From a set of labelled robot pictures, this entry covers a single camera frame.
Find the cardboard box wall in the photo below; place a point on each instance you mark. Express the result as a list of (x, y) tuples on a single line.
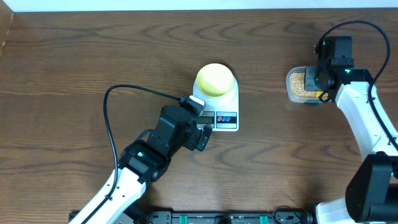
[(6, 18)]

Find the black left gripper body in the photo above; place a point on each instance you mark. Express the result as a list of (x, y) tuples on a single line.
[(190, 137)]

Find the pale yellow plastic bowl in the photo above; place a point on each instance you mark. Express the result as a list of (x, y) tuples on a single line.
[(215, 80)]

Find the clear plastic container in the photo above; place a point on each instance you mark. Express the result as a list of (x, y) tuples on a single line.
[(291, 96)]

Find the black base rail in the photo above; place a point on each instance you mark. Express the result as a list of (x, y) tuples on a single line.
[(283, 216)]

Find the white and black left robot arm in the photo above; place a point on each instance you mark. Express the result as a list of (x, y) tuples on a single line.
[(144, 161)]

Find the white digital kitchen scale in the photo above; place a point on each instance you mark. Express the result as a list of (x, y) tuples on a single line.
[(222, 112)]

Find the yellow measuring scoop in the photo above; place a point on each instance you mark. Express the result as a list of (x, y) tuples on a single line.
[(322, 96)]

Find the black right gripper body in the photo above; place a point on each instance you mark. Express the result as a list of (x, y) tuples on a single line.
[(312, 79)]

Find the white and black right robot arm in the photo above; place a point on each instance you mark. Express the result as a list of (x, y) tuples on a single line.
[(370, 196)]

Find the pile of soybeans in container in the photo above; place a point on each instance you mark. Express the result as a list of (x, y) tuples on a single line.
[(297, 83)]

